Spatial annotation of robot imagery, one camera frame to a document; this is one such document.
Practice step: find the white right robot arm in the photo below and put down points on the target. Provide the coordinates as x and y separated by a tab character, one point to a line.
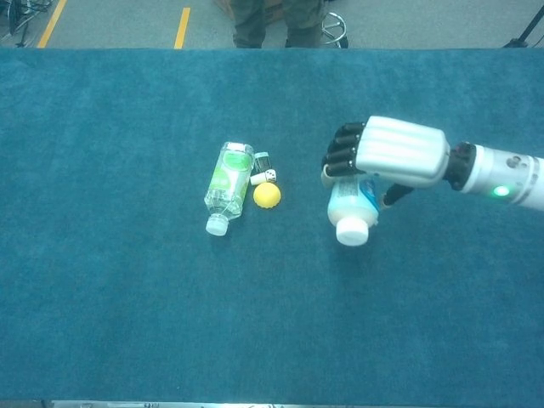
501	170

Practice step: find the white milky drink bottle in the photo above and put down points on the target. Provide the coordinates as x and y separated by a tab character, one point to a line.
350	212

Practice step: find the small white cylinder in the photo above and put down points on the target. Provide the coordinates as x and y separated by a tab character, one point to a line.
257	179

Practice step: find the yellow dome ball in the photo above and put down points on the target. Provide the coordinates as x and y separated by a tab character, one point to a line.
267	196

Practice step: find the metal frame cart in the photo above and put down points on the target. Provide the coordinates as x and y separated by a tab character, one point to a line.
19	17

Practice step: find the white die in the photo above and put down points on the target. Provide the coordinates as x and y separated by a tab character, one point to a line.
271	175

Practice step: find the clear bottle green label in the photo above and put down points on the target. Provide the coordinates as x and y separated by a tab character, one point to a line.
229	178

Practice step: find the person legs olive trousers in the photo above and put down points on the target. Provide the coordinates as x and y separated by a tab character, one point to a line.
251	21

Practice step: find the chrome stool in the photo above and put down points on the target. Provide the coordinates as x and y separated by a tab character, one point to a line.
336	25

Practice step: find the teal carpet table cover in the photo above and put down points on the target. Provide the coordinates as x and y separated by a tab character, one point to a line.
127	276

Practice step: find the small teal-capped vial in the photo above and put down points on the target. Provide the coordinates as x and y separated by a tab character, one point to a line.
262	162

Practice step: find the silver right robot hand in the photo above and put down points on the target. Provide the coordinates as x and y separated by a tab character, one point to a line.
399	153

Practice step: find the long yellow floor tape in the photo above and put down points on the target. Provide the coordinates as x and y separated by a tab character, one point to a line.
52	23

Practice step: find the black tripod stand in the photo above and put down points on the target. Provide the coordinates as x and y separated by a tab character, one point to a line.
529	25

